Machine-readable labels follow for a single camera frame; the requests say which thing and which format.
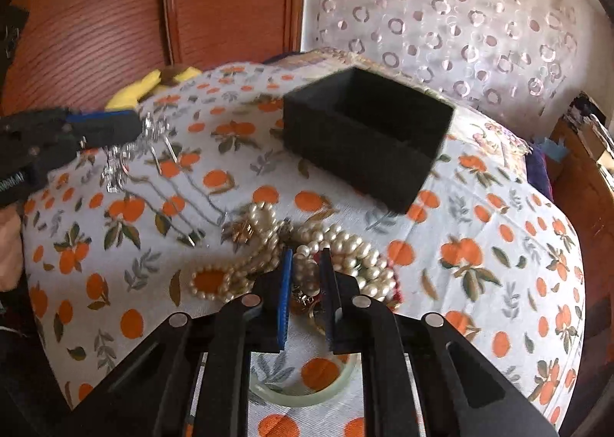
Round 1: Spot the pale green jade bangle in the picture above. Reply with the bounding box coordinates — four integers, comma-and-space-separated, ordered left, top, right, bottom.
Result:
252, 353, 361, 408

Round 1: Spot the yellow cloth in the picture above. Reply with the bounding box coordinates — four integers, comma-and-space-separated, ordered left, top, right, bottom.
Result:
104, 65, 202, 112

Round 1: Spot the orange fruit print blanket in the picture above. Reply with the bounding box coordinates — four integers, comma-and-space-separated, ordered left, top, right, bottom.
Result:
21, 49, 590, 437

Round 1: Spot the person's left forearm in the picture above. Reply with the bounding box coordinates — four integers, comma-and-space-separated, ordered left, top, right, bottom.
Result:
0, 209, 26, 291

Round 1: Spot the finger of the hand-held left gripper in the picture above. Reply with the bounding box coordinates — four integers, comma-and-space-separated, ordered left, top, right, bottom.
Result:
0, 107, 144, 135
10, 123, 145, 167

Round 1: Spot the silver crystal necklace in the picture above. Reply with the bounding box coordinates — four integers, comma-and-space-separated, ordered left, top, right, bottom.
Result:
100, 112, 227, 247

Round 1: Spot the purple cloth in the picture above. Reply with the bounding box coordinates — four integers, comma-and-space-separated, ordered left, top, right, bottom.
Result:
524, 148, 553, 202

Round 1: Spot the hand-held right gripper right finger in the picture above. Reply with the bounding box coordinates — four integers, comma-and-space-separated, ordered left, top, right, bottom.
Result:
319, 247, 561, 437

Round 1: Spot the black jewelry box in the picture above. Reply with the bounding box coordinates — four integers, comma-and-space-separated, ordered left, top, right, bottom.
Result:
281, 65, 456, 214

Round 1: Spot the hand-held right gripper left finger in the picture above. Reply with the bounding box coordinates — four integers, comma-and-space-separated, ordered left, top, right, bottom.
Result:
58, 249, 294, 437

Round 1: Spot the gold pendant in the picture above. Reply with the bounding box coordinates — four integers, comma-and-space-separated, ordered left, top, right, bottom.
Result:
290, 290, 328, 335

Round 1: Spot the white pearl necklace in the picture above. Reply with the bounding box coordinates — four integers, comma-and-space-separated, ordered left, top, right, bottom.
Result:
189, 202, 400, 312

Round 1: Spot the brown wooden desk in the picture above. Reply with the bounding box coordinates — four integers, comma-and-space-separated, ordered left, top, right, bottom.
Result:
547, 92, 614, 270

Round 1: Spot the white circle pattern curtain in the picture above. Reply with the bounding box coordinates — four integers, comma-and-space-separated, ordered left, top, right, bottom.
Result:
298, 0, 606, 143

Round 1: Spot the red-brown wooden wardrobe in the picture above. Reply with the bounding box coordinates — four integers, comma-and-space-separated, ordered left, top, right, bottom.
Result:
0, 0, 312, 117

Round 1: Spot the gold brooch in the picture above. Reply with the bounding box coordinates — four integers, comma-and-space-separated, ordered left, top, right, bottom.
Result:
229, 220, 259, 244

